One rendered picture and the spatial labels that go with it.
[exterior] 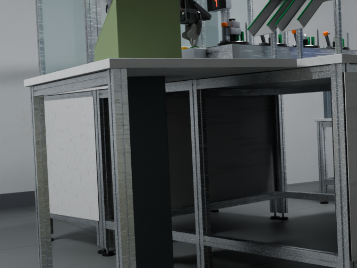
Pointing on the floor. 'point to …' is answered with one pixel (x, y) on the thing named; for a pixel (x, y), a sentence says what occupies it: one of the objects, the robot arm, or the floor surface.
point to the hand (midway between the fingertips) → (194, 43)
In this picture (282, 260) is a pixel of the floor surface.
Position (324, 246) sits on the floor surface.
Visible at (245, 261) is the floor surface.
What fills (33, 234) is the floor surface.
